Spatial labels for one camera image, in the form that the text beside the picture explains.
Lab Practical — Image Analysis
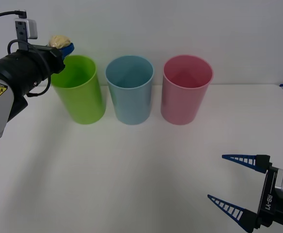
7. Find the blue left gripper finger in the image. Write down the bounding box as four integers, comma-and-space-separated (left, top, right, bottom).
58, 42, 75, 59

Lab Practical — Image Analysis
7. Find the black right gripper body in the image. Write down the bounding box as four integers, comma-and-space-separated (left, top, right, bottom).
256, 166, 283, 230

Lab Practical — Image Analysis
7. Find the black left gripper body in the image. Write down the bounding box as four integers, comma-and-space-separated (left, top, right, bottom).
17, 43, 66, 74

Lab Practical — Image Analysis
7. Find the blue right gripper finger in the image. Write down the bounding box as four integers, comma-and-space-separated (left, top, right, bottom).
207, 194, 258, 233
221, 153, 271, 174

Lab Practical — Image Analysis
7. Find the beige paper ball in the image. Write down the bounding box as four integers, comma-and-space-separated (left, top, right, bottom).
47, 34, 72, 49

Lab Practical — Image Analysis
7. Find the green plastic bin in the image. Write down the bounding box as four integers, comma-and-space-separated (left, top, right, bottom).
49, 54, 106, 125

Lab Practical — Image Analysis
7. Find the pale blue plastic bin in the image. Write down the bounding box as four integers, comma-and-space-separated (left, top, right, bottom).
105, 54, 155, 126

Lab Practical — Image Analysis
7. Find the pink plastic bin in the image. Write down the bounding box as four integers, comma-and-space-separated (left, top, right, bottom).
160, 54, 214, 126

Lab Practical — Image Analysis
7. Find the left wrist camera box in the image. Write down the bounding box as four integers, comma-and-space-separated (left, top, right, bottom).
14, 18, 38, 51

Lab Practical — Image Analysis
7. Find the black left wrist camera cable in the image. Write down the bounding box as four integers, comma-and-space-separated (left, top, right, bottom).
0, 9, 53, 98

